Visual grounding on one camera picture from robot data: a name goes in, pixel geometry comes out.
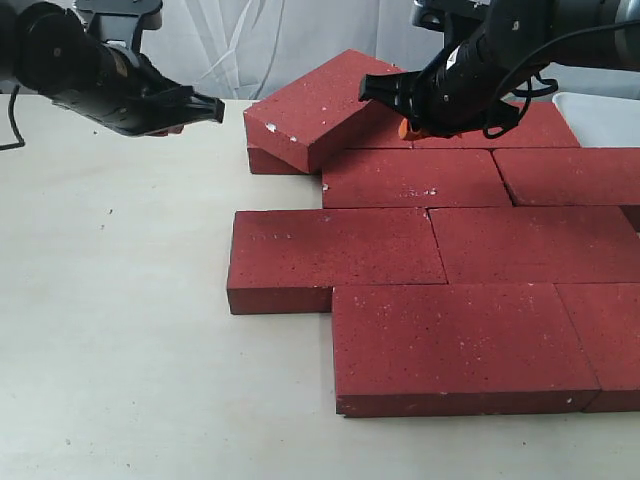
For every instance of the white plastic tray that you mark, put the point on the white plastic tray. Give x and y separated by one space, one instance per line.
600 121

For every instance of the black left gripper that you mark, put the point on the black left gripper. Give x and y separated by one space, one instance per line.
116 87

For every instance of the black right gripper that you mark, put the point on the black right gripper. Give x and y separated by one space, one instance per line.
457 92

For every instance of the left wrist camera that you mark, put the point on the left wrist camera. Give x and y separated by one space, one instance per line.
120 21

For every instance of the pale backdrop curtain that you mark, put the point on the pale backdrop curtain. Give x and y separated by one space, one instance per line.
250 49

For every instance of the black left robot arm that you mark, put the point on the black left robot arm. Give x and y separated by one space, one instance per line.
10 45

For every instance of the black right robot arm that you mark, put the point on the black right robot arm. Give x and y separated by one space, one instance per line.
498 48

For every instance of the red brick under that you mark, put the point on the red brick under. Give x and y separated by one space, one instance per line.
431 178

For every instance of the red brick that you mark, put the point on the red brick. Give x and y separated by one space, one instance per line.
352 134
543 126
290 261
450 350
599 176
606 319
316 102
571 245

